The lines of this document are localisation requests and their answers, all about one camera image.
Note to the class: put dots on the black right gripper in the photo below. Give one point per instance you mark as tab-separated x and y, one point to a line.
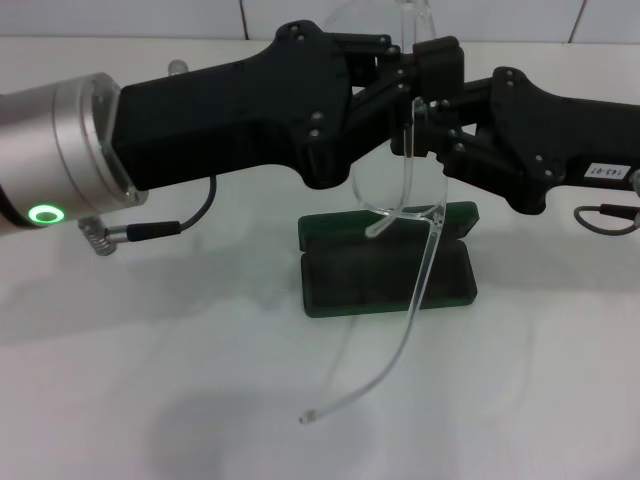
550	145

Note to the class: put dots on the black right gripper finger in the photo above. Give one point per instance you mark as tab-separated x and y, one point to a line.
385	107

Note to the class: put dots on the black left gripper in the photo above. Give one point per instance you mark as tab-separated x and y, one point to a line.
225	120

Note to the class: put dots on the clear plastic glasses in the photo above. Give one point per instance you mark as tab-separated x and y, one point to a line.
406	167

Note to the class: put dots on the green glasses case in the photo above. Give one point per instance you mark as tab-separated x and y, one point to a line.
360	285

